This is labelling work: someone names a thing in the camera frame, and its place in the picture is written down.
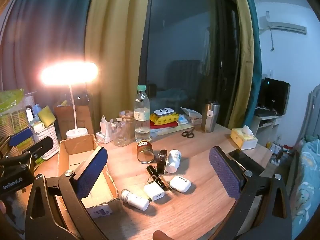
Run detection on blue printed blanket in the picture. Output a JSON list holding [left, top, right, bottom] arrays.
[[290, 135, 320, 230]]

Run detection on black monitor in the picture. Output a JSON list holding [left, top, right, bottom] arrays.
[[257, 78, 291, 115]]

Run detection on narrow yellow curtain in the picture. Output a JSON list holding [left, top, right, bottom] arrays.
[[229, 0, 262, 128]]

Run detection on white labelled pill bottle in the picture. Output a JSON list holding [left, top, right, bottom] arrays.
[[165, 149, 182, 173]]

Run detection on grey headboard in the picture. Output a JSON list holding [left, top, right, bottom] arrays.
[[304, 85, 320, 140]]

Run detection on white power bank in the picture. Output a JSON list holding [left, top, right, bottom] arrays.
[[153, 107, 175, 117]]

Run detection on cardboard box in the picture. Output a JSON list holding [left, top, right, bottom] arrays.
[[57, 133, 122, 219]]

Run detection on black tube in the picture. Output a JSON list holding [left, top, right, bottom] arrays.
[[146, 165, 159, 178]]

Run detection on black smartphone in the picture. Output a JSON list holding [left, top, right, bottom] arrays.
[[228, 149, 265, 175]]

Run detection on white plastic basket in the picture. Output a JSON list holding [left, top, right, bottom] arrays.
[[32, 124, 59, 160]]

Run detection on yellow tissue box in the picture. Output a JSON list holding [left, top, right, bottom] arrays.
[[230, 125, 258, 150]]

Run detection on yellow green plastic bag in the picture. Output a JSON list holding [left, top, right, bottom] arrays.
[[0, 88, 25, 113]]

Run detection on white charger adapter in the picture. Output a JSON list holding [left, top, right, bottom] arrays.
[[144, 183, 166, 202]]

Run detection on clear jar with tan lid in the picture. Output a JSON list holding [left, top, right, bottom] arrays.
[[118, 110, 136, 139]]

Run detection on red book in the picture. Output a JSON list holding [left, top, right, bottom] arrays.
[[150, 121, 180, 130]]

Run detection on yellow wipes pack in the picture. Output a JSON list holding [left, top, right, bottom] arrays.
[[150, 112, 180, 125]]

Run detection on yellow green sponge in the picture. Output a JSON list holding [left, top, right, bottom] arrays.
[[37, 106, 56, 128]]

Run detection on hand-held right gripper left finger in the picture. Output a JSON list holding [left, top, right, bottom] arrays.
[[25, 146, 109, 240]]

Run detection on clear plastic container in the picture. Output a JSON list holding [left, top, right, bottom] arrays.
[[111, 120, 133, 147]]

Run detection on white packet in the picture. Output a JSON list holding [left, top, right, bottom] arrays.
[[180, 107, 202, 119]]

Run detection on white power strip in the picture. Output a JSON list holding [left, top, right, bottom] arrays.
[[96, 130, 115, 144]]

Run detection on white monitor stand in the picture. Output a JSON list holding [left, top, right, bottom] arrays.
[[250, 110, 283, 145]]

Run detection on dark glass sliding door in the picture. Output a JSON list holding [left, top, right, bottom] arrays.
[[139, 0, 244, 128]]

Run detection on wide teal curtain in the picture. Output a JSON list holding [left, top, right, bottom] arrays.
[[0, 0, 97, 98]]

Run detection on green printed package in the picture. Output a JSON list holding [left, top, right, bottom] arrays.
[[0, 110, 29, 137]]

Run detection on white earbuds case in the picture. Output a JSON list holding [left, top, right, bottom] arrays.
[[169, 175, 192, 193]]

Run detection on brown cardboard package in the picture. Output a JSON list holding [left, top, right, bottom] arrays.
[[54, 104, 94, 133]]

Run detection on white charger with cable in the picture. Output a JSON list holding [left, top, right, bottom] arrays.
[[100, 115, 110, 140]]

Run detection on wide yellow curtain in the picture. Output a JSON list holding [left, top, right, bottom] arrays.
[[85, 0, 153, 135]]

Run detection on brown round tin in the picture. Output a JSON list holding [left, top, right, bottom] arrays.
[[136, 141, 155, 163]]

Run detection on white green carton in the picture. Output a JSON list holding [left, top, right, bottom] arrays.
[[29, 121, 45, 133]]

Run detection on brown keychain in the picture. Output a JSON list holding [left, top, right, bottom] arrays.
[[147, 175, 173, 191]]

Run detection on plain white pill bottle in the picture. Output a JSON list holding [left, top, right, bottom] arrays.
[[121, 189, 150, 211]]

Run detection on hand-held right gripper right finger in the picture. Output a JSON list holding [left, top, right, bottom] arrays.
[[209, 145, 293, 240]]

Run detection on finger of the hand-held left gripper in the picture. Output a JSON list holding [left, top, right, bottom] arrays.
[[21, 136, 54, 167], [7, 127, 34, 153]]

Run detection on white desk lamp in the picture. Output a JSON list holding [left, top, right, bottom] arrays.
[[40, 60, 99, 140]]

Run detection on clear water bottle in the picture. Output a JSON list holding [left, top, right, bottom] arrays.
[[134, 85, 152, 142]]

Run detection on black scissors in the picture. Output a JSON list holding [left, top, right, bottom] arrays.
[[181, 127, 195, 139]]

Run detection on white air conditioner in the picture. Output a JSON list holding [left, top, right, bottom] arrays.
[[259, 15, 307, 35]]

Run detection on steel thermos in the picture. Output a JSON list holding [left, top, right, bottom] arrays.
[[201, 99, 220, 133]]

